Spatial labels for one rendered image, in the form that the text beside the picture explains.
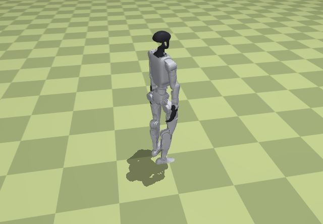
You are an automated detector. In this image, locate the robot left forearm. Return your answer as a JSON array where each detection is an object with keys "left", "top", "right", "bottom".
[{"left": 149, "top": 73, "right": 156, "bottom": 90}]

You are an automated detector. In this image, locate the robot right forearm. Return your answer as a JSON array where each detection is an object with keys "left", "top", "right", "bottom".
[{"left": 171, "top": 84, "right": 180, "bottom": 110}]

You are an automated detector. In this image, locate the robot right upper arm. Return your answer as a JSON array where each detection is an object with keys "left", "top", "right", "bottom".
[{"left": 165, "top": 59, "right": 179, "bottom": 90}]

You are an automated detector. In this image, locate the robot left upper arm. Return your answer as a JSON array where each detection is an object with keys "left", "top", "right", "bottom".
[{"left": 148, "top": 49, "right": 156, "bottom": 73}]

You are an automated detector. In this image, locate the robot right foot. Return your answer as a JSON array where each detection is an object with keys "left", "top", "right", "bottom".
[{"left": 155, "top": 157, "right": 175, "bottom": 164}]

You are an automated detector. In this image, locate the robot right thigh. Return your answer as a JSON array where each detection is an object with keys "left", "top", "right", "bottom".
[{"left": 160, "top": 99, "right": 178, "bottom": 138}]

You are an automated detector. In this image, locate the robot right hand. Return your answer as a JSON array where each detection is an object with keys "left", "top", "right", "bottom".
[{"left": 166, "top": 105, "right": 178, "bottom": 122}]

